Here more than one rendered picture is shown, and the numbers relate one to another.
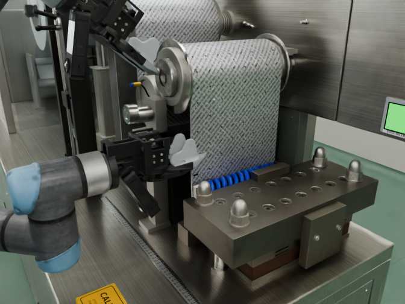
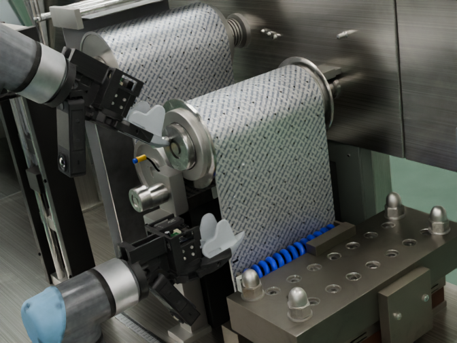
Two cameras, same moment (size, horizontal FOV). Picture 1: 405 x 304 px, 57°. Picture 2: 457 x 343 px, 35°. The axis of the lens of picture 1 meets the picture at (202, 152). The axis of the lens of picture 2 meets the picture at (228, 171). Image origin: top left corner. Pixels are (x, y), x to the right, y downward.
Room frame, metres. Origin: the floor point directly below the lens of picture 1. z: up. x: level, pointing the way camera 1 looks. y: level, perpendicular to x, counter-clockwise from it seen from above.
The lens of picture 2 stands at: (-0.34, 0.02, 1.63)
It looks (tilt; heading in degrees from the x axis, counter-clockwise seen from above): 22 degrees down; 359
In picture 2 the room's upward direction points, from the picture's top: 9 degrees counter-clockwise
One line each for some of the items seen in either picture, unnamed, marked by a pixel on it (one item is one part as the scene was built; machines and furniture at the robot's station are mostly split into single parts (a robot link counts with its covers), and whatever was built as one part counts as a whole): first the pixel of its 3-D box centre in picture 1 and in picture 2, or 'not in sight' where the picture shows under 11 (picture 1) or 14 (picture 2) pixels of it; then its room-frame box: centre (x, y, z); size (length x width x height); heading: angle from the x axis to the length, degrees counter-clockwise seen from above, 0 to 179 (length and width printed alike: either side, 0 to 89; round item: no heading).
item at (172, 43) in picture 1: (172, 76); (186, 143); (0.75, 0.06, 1.25); 0.15 x 0.01 x 0.15; 34
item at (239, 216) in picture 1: (239, 211); (298, 301); (0.56, -0.06, 1.05); 0.04 x 0.04 x 0.04
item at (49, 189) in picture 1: (46, 186); (67, 312); (0.55, 0.26, 1.11); 0.11 x 0.08 x 0.09; 124
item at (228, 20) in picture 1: (217, 23); (226, 34); (1.12, -0.04, 1.33); 0.07 x 0.07 x 0.07; 34
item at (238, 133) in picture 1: (237, 138); (279, 203); (0.76, -0.07, 1.11); 0.23 x 0.01 x 0.18; 124
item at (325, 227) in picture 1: (323, 235); (407, 311); (0.62, -0.24, 0.96); 0.10 x 0.03 x 0.11; 124
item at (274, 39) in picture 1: (266, 66); (302, 98); (0.89, -0.15, 1.25); 0.15 x 0.01 x 0.15; 34
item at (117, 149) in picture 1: (136, 159); (161, 258); (0.63, 0.12, 1.12); 0.12 x 0.08 x 0.09; 124
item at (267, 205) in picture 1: (284, 202); (354, 276); (0.69, -0.17, 1.00); 0.40 x 0.16 x 0.06; 124
